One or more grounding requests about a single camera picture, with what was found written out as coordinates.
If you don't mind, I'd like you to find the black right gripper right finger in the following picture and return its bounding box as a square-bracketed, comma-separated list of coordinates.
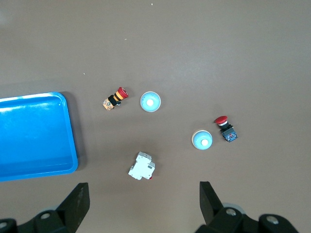
[196, 181, 244, 233]

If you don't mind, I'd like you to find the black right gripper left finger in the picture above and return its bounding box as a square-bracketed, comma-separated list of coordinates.
[31, 183, 91, 233]

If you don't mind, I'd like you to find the light blue call bell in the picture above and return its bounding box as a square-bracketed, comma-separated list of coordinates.
[191, 129, 213, 150]
[139, 91, 162, 114]

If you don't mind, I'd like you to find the blue plastic tray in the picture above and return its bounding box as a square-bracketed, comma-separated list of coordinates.
[0, 91, 79, 182]

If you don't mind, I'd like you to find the white circuit breaker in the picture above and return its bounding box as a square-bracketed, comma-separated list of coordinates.
[128, 151, 156, 181]

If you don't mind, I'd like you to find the red mushroom push button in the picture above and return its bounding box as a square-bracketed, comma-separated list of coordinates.
[214, 116, 239, 143]

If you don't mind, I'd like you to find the red orange emergency stop button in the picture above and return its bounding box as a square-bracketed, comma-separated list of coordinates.
[101, 86, 129, 111]

